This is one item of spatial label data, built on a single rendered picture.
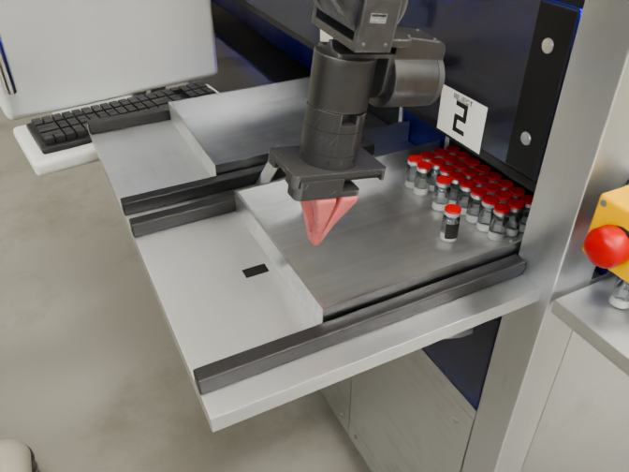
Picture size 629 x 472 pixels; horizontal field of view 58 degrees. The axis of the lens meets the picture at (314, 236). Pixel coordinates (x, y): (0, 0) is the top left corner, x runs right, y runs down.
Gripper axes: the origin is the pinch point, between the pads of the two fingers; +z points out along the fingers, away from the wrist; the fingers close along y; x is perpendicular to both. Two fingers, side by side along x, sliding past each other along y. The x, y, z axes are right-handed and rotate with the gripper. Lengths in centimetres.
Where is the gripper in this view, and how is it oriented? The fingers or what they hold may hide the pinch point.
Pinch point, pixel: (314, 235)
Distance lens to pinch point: 61.1
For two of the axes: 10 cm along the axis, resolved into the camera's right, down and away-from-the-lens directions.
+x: -4.5, -5.3, 7.2
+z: -1.4, 8.4, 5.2
